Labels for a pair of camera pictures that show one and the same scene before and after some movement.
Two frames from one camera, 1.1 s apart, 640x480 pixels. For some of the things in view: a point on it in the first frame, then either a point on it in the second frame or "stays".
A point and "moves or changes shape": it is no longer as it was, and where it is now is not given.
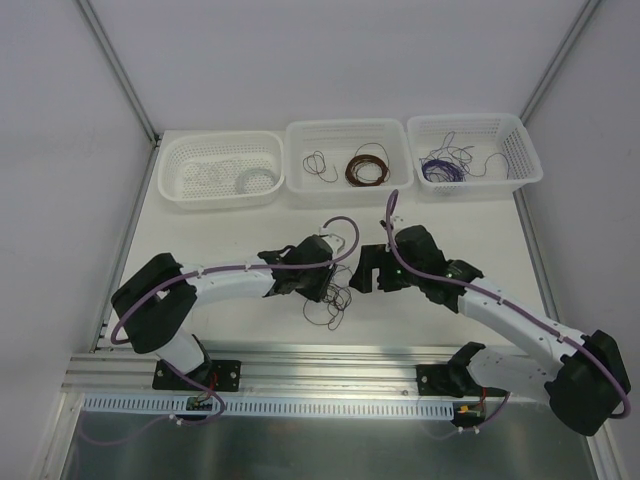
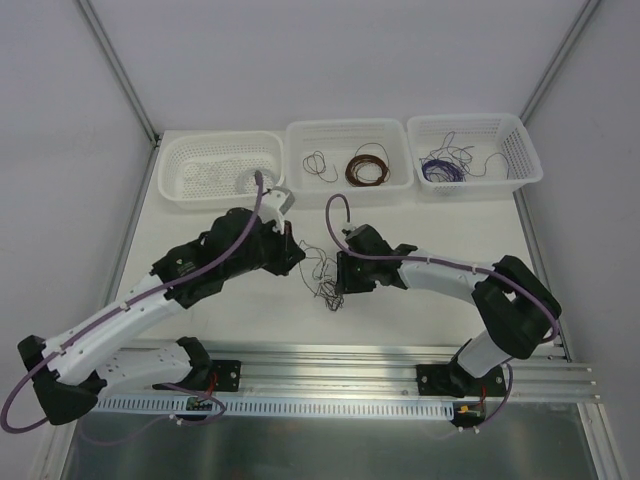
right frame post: x=558 y=59 stays
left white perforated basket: x=221 y=169 stays
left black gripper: x=322 y=282 → x=288 y=252
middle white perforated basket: x=347 y=161 stays
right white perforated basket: x=466 y=157 stays
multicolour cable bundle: x=337 y=298 moves or changes shape
